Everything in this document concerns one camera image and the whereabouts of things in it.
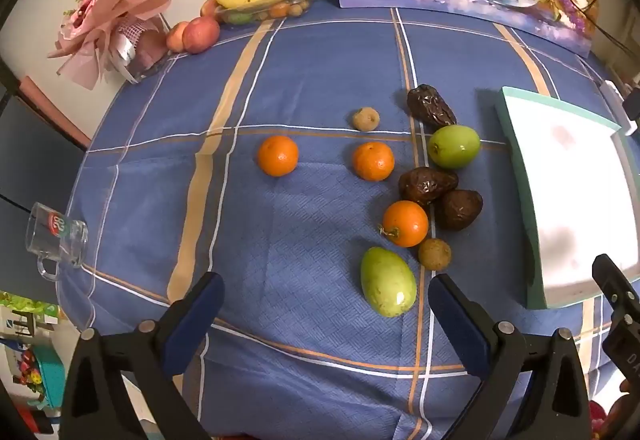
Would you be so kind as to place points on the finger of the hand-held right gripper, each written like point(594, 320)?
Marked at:
point(625, 345)
point(617, 285)

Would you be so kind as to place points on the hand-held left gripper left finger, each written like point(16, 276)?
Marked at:
point(200, 315)

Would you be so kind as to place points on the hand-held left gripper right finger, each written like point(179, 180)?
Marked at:
point(455, 315)

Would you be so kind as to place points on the small brown longan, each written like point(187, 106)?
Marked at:
point(434, 254)
point(365, 119)

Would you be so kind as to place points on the green mango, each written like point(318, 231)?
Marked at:
point(387, 282)

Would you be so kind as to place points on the white tray with green rim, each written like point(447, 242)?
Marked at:
point(575, 195)

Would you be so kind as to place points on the orange tangerine with stem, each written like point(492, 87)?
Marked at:
point(406, 224)

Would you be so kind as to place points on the dark brown wrinkled date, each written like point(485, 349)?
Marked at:
point(430, 106)
point(427, 185)

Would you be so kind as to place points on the round green jujube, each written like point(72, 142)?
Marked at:
point(454, 147)

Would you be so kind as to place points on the blue plaid tablecloth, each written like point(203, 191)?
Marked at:
point(300, 245)

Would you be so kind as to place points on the glass mug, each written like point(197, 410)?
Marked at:
point(57, 235)

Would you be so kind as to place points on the colourful cardboard box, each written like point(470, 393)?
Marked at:
point(20, 315)

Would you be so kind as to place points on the black charger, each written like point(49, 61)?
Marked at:
point(632, 104)

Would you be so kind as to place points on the white power strip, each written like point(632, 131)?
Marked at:
point(612, 95)

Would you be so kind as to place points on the dark panel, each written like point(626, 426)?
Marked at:
point(35, 160)

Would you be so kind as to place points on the pale orange apple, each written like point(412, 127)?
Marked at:
point(175, 37)

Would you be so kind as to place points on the red apple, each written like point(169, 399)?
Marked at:
point(201, 35)

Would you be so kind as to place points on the pink wrapped flower bouquet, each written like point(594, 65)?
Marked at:
point(100, 20)

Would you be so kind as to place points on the clear plastic fruit container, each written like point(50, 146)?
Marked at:
point(280, 10)

